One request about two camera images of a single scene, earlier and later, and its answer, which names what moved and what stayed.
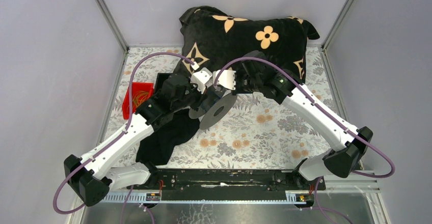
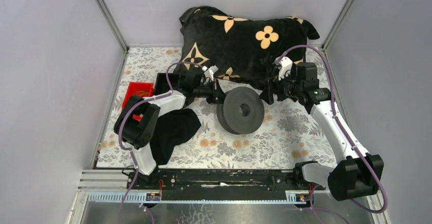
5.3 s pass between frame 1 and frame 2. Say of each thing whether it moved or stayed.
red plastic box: stayed
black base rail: stayed
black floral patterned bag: stayed
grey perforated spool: moved
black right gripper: moved
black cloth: stayed
